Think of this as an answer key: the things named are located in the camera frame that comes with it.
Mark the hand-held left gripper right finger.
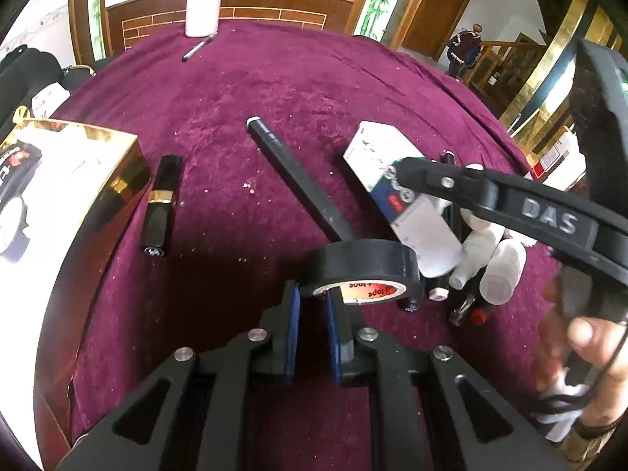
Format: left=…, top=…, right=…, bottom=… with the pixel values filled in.
left=325, top=287, right=562, bottom=471

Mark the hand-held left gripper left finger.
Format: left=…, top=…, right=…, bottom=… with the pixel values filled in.
left=56, top=279, right=302, bottom=471

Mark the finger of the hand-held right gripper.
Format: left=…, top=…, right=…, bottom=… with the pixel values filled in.
left=384, top=155, right=512, bottom=230

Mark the tall white bottle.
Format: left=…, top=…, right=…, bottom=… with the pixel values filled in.
left=449, top=228, right=501, bottom=290

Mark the black tape roll red core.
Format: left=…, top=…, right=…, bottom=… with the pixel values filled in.
left=299, top=238, right=424, bottom=307

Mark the white and blue medicine box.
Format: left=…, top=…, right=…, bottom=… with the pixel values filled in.
left=342, top=121, right=464, bottom=279

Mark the gold-edged white tray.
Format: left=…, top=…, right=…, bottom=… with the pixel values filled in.
left=0, top=119, right=152, bottom=457

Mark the person's right hand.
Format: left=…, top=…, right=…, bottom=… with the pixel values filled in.
left=535, top=275, right=628, bottom=449

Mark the white bottle green cross label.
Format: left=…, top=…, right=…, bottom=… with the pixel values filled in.
left=461, top=163, right=511, bottom=239

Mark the person in background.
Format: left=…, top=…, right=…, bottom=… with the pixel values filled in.
left=446, top=24, right=484, bottom=79

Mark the wooden door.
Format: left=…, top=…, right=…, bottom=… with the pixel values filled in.
left=402, top=0, right=474, bottom=62

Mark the black and gold lipstick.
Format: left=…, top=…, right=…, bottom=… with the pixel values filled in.
left=140, top=155, right=183, bottom=258

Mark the bamboo painted panel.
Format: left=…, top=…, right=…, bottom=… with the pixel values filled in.
left=353, top=0, right=400, bottom=42

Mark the wooden counter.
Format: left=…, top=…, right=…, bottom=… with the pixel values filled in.
left=105, top=0, right=354, bottom=55

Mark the dark pen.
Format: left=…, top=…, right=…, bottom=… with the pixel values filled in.
left=181, top=32, right=217, bottom=63

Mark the black pouch white print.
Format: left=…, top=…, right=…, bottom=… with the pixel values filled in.
left=0, top=140, right=42, bottom=192

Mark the white bag red print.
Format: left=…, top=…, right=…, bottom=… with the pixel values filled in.
left=32, top=83, right=69, bottom=119

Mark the black leather sofa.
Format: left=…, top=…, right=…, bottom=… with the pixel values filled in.
left=0, top=44, right=69, bottom=123

